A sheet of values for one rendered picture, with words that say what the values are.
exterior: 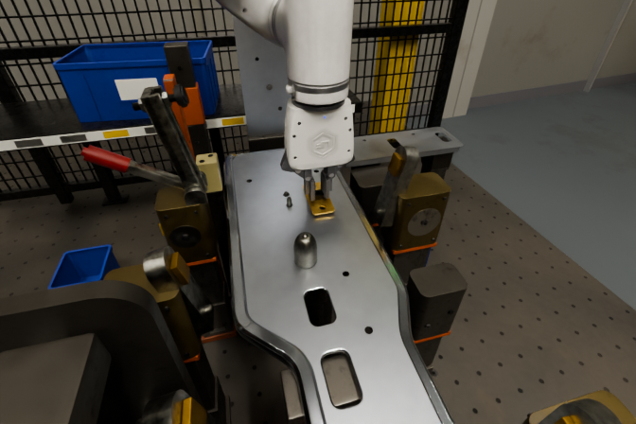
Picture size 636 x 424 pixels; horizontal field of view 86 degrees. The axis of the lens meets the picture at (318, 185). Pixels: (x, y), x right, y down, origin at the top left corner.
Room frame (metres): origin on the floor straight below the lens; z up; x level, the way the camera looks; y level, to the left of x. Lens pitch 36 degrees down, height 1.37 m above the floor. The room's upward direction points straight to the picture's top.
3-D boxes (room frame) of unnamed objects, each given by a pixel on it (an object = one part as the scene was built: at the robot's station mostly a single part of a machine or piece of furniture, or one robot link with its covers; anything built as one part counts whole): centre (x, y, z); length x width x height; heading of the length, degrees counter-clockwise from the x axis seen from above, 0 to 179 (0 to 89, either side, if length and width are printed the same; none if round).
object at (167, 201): (0.41, 0.22, 0.87); 0.10 x 0.07 x 0.35; 104
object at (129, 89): (0.81, 0.40, 1.10); 0.30 x 0.17 x 0.13; 99
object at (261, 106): (0.71, 0.10, 1.17); 0.12 x 0.01 x 0.34; 104
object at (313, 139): (0.46, 0.00, 1.14); 0.10 x 0.07 x 0.11; 104
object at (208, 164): (0.50, 0.19, 0.88); 0.04 x 0.04 x 0.37; 14
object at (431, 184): (0.45, -0.18, 0.87); 0.12 x 0.07 x 0.35; 104
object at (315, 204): (0.46, 0.00, 1.01); 0.08 x 0.04 x 0.01; 14
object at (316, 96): (0.46, 0.00, 1.20); 0.09 x 0.08 x 0.03; 104
